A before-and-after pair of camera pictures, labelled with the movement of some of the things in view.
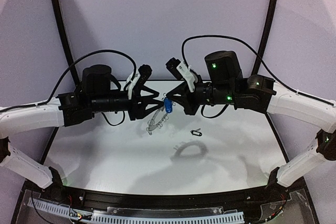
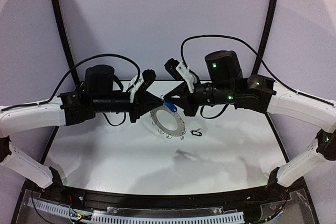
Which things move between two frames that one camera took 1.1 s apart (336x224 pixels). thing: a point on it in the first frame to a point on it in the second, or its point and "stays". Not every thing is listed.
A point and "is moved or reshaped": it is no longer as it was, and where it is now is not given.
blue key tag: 168,105 is moved or reshaped
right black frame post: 263,46 stays
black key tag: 193,132 stays
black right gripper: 190,98 stays
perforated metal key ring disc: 150,128 to 181,129
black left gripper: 133,104 stays
